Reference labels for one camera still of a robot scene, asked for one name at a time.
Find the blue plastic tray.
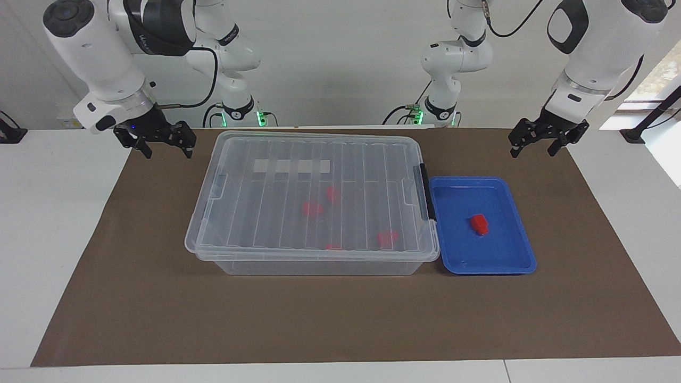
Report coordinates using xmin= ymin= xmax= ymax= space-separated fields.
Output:
xmin=428 ymin=176 xmax=537 ymax=276

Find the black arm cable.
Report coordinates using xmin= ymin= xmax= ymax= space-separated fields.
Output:
xmin=479 ymin=0 xmax=668 ymax=102
xmin=155 ymin=47 xmax=220 ymax=109

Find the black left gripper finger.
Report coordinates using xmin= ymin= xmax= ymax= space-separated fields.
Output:
xmin=508 ymin=120 xmax=544 ymax=159
xmin=549 ymin=125 xmax=589 ymax=156

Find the black base cable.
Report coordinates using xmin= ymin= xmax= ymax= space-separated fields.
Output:
xmin=202 ymin=103 xmax=227 ymax=128
xmin=383 ymin=80 xmax=431 ymax=126

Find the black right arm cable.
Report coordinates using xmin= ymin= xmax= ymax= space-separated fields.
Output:
xmin=155 ymin=47 xmax=220 ymax=109

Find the clear plastic storage box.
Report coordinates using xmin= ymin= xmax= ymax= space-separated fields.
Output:
xmin=195 ymin=136 xmax=437 ymax=276

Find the clear plastic box lid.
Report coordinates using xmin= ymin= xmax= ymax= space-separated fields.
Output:
xmin=185 ymin=131 xmax=441 ymax=262

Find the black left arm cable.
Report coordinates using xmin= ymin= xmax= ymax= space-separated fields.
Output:
xmin=479 ymin=0 xmax=668 ymax=102

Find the black stand foot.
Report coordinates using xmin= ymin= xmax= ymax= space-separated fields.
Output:
xmin=0 ymin=111 xmax=28 ymax=144

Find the brown table mat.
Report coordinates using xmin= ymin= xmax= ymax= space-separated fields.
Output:
xmin=30 ymin=128 xmax=681 ymax=368

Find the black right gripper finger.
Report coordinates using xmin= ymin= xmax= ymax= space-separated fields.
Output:
xmin=113 ymin=127 xmax=153 ymax=160
xmin=178 ymin=121 xmax=197 ymax=159

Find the black stand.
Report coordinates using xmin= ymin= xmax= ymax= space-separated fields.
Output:
xmin=620 ymin=85 xmax=681 ymax=144

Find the black box latch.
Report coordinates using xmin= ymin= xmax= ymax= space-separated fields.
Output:
xmin=418 ymin=163 xmax=437 ymax=221

